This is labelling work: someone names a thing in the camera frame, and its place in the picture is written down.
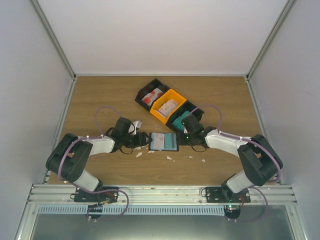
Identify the yellow plastic bin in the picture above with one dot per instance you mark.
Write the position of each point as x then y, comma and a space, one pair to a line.
170, 94

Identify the aluminium frame post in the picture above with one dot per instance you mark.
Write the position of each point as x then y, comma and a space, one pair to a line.
50, 32
289, 4

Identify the white pink card stack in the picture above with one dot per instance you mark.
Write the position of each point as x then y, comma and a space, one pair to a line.
167, 108

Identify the red white card stack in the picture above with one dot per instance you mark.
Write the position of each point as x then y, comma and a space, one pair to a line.
152, 96

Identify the aluminium front rail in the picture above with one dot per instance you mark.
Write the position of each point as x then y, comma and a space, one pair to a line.
162, 195

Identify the black bin with red cards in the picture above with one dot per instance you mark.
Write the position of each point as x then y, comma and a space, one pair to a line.
155, 83

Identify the black leather card holder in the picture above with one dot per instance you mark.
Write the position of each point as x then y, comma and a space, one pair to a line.
171, 142

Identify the aluminium frame post left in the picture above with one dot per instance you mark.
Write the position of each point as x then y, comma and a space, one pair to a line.
50, 32

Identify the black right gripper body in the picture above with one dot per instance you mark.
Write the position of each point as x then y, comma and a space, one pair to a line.
189, 141

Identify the aluminium frame post right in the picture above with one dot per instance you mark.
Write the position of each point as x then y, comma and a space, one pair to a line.
289, 4

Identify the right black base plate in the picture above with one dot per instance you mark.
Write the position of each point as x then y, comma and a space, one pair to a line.
218, 194

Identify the teal card stack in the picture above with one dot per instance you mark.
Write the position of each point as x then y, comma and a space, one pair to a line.
177, 123

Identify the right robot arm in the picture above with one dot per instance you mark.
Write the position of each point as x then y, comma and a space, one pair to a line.
258, 159

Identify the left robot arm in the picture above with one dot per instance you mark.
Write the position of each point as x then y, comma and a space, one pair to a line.
69, 158

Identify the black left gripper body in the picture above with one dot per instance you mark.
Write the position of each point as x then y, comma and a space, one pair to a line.
131, 143

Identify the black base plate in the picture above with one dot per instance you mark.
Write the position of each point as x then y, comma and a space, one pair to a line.
218, 194
109, 197

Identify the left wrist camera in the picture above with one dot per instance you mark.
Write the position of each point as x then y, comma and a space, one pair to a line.
135, 126

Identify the grey slotted cable duct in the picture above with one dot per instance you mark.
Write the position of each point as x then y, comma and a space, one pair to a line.
203, 210

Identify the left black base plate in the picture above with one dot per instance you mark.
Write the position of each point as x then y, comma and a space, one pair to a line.
109, 197

